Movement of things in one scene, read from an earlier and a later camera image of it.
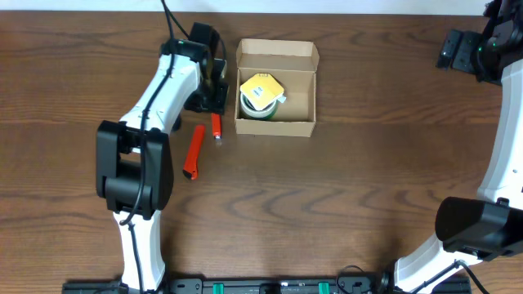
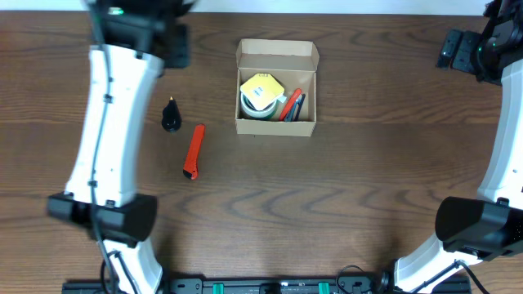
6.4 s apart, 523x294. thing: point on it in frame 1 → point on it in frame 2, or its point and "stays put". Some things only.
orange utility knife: [189, 167] stays put
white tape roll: [265, 112] stays put
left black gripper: [213, 100] → [176, 46]
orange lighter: [216, 125] → [289, 103]
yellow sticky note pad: [261, 90] stays put
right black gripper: [456, 51] stays put
